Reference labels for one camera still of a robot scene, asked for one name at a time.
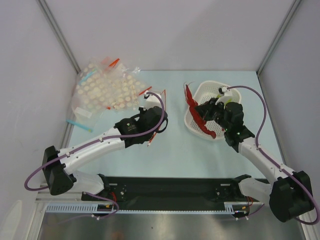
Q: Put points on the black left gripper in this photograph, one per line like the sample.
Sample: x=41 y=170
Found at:
x=142 y=111

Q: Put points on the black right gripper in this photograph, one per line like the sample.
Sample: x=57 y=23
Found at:
x=208 y=111

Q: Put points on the clear bag with orange zipper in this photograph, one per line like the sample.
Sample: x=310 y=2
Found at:
x=163 y=94

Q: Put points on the white perforated plastic basket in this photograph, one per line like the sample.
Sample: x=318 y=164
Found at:
x=206 y=91

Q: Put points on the red toy lobster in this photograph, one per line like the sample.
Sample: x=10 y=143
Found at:
x=192 y=104

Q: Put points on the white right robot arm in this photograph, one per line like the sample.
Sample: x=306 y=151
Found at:
x=288 y=193

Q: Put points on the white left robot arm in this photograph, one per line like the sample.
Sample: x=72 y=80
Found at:
x=62 y=172

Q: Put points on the pile of clear zip bags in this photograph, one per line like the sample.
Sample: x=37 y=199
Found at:
x=104 y=85

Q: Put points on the green toy apple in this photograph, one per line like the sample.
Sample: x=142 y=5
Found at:
x=223 y=99

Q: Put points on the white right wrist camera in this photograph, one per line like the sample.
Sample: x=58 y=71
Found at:
x=224 y=90

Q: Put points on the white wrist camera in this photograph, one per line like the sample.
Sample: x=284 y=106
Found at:
x=224 y=90
x=152 y=100

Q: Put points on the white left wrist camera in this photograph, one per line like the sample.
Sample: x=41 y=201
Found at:
x=152 y=100

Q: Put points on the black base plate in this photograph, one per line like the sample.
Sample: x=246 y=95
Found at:
x=133 y=191

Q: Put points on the white slotted cable duct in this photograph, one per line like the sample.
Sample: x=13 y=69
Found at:
x=106 y=208

